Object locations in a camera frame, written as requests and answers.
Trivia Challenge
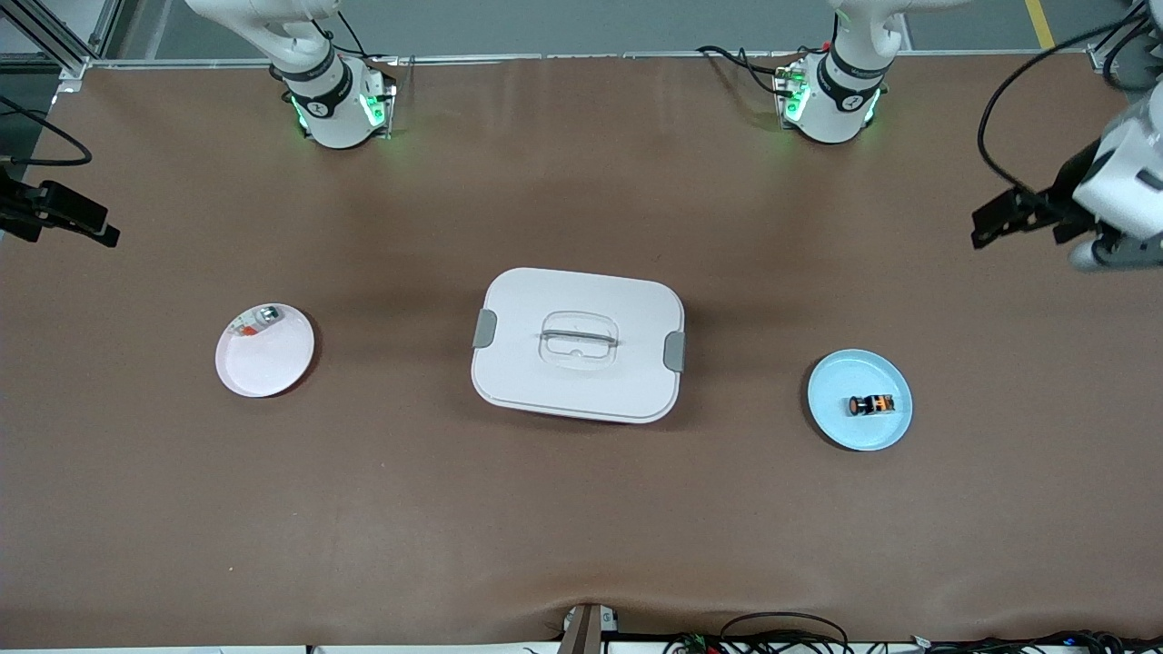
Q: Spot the light blue round plate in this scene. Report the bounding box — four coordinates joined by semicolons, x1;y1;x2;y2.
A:
807;349;913;452

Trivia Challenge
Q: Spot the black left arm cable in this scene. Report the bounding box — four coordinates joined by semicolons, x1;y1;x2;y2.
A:
977;0;1163;196

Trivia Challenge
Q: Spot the black base power cable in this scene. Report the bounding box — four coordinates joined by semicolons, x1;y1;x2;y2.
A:
697;44;800;96

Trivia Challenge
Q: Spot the pink round plate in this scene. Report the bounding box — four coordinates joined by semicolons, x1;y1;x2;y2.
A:
214;302;316;399

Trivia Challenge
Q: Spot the aluminium frame profile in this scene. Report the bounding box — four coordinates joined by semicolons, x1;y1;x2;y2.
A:
1086;0;1163;74
0;0;124;81

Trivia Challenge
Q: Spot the white lidded storage box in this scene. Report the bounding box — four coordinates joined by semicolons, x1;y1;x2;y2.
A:
471;267;686;425

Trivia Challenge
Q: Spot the black cable bundle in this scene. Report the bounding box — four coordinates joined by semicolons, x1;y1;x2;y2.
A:
909;629;1163;654

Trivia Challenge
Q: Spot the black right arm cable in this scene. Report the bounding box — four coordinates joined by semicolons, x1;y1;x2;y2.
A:
0;95;93;168

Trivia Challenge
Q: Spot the black looped cable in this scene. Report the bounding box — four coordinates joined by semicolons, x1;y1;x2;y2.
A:
720;611;850;654

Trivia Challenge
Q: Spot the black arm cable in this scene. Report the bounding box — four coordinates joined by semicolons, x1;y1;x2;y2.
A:
977;0;1163;196
0;95;93;168

